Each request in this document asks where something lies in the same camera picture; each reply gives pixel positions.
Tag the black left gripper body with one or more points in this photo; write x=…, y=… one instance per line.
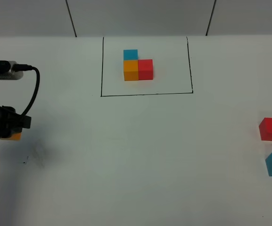
x=11, y=122

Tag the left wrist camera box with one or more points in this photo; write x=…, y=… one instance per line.
x=7, y=72

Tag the template blue cube block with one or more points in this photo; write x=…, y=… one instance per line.
x=130, y=54

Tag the template orange cube block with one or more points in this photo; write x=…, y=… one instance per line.
x=131, y=71

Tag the template red cube block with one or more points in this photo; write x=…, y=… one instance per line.
x=145, y=69

